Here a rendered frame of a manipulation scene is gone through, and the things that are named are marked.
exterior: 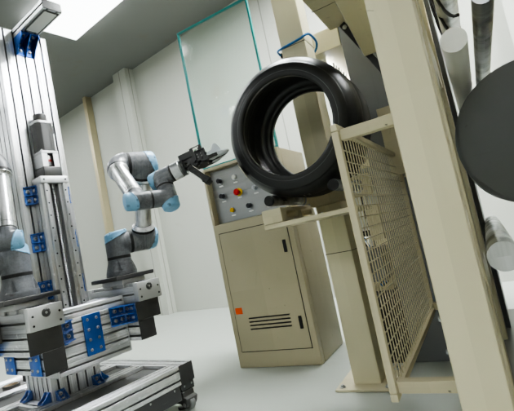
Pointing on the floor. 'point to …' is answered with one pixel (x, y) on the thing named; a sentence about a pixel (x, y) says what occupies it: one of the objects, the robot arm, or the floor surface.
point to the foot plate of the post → (361, 386)
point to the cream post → (311, 106)
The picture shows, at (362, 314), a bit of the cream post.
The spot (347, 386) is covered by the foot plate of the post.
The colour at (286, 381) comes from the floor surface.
